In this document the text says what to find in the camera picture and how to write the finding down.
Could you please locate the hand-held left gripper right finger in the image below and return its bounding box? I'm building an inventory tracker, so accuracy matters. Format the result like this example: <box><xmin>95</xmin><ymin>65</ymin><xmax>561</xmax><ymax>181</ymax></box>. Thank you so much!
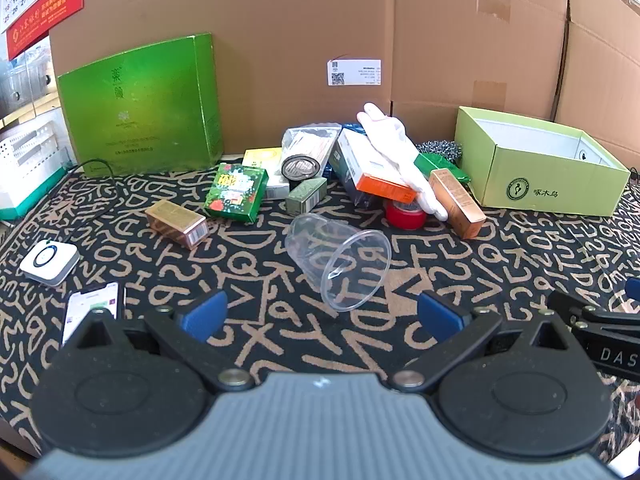
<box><xmin>389</xmin><ymin>291</ymin><xmax>586</xmax><ymax>393</ymax></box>

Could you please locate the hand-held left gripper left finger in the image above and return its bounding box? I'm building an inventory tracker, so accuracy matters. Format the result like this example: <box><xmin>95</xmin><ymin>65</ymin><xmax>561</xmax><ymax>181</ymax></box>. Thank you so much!
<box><xmin>60</xmin><ymin>291</ymin><xmax>257</xmax><ymax>393</ymax></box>

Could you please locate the copper coloured box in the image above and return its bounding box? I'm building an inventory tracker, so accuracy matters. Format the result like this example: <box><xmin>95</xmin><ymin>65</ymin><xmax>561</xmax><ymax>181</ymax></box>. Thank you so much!
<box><xmin>145</xmin><ymin>199</ymin><xmax>208</xmax><ymax>249</ymax></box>
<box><xmin>429</xmin><ymin>168</ymin><xmax>487</xmax><ymax>240</ymax></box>

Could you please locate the red tape roll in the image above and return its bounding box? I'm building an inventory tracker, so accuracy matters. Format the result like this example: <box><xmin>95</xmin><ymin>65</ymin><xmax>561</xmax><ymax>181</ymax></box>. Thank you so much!
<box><xmin>385</xmin><ymin>199</ymin><xmax>428</xmax><ymax>229</ymax></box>

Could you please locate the green floral box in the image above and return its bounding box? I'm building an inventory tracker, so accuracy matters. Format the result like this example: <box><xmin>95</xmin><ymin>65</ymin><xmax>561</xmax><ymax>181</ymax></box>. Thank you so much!
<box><xmin>204</xmin><ymin>162</ymin><xmax>269</xmax><ymax>223</ymax></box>

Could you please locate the clear plastic cup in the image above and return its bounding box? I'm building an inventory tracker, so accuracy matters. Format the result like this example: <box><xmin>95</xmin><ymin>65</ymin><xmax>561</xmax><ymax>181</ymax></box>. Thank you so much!
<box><xmin>285</xmin><ymin>212</ymin><xmax>392</xmax><ymax>312</ymax></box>

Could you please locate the light green box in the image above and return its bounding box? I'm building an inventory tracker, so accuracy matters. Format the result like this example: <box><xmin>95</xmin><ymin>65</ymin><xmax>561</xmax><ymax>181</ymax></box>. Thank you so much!
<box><xmin>454</xmin><ymin>106</ymin><xmax>632</xmax><ymax>217</ymax></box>

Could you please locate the green packet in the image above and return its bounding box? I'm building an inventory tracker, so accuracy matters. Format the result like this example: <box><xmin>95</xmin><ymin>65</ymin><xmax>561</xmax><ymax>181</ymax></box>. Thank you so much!
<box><xmin>415</xmin><ymin>152</ymin><xmax>471</xmax><ymax>186</ymax></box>

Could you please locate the small olive green box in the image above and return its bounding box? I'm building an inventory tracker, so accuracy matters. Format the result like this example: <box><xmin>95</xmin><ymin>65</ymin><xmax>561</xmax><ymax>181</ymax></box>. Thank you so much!
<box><xmin>285</xmin><ymin>177</ymin><xmax>328</xmax><ymax>216</ymax></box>

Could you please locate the orange and white box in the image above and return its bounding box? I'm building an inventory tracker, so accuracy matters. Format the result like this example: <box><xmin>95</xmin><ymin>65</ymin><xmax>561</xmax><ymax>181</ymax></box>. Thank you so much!
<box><xmin>335</xmin><ymin>128</ymin><xmax>418</xmax><ymax>206</ymax></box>

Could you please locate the yellow and white box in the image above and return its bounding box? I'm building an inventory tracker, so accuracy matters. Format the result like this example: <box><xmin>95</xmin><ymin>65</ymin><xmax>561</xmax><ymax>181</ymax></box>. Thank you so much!
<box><xmin>242</xmin><ymin>147</ymin><xmax>291</xmax><ymax>200</ymax></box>

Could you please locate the white glove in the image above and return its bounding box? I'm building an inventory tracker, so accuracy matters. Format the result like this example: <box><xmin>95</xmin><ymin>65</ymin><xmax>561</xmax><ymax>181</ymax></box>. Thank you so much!
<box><xmin>356</xmin><ymin>102</ymin><xmax>449</xmax><ymax>222</ymax></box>

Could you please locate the clear plastic bag packet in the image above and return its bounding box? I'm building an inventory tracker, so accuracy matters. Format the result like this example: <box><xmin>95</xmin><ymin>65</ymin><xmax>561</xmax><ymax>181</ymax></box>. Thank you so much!
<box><xmin>281</xmin><ymin>124</ymin><xmax>343</xmax><ymax>171</ymax></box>

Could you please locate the black tan letter-patterned cloth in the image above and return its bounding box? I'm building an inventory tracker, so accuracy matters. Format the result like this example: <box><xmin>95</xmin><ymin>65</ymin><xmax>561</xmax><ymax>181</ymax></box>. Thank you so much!
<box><xmin>0</xmin><ymin>162</ymin><xmax>640</xmax><ymax>461</ymax></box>

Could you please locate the smartphone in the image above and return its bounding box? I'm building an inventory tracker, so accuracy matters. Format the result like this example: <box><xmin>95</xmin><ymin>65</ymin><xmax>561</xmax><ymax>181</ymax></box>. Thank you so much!
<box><xmin>61</xmin><ymin>281</ymin><xmax>123</xmax><ymax>346</ymax></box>

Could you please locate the white square round-dial device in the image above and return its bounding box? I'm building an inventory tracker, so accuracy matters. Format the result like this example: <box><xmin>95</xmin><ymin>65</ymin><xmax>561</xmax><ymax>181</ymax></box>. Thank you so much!
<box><xmin>19</xmin><ymin>240</ymin><xmax>81</xmax><ymax>284</ymax></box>

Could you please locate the steel wool scrubber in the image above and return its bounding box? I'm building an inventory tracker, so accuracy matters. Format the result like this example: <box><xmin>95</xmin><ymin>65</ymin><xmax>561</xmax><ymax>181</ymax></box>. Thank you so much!
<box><xmin>415</xmin><ymin>139</ymin><xmax>463</xmax><ymax>163</ymax></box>

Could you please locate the large dark green box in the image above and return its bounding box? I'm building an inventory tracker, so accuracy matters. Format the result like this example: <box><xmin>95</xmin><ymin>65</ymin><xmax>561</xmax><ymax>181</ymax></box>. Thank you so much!
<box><xmin>56</xmin><ymin>33</ymin><xmax>225</xmax><ymax>178</ymax></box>

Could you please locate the white plastic basket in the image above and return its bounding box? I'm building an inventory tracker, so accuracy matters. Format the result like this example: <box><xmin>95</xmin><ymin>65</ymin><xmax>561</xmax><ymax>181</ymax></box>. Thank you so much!
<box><xmin>0</xmin><ymin>110</ymin><xmax>68</xmax><ymax>221</ymax></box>

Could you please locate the white shipping label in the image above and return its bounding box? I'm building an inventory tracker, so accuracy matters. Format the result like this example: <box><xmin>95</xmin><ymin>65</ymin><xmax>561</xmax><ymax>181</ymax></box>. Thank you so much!
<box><xmin>327</xmin><ymin>58</ymin><xmax>383</xmax><ymax>88</ymax></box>

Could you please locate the storage shelf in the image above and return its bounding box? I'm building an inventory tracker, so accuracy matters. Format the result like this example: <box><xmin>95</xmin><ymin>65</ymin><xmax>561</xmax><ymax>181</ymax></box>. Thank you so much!
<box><xmin>0</xmin><ymin>42</ymin><xmax>61</xmax><ymax>131</ymax></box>

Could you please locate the large brown cardboard backdrop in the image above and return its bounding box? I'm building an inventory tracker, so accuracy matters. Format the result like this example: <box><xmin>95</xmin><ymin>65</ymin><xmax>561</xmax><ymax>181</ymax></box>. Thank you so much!
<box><xmin>49</xmin><ymin>0</ymin><xmax>640</xmax><ymax>171</ymax></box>

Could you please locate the red and white wall calendar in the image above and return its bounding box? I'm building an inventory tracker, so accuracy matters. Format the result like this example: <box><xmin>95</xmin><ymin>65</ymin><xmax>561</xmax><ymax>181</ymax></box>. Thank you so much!
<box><xmin>0</xmin><ymin>0</ymin><xmax>85</xmax><ymax>61</ymax></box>

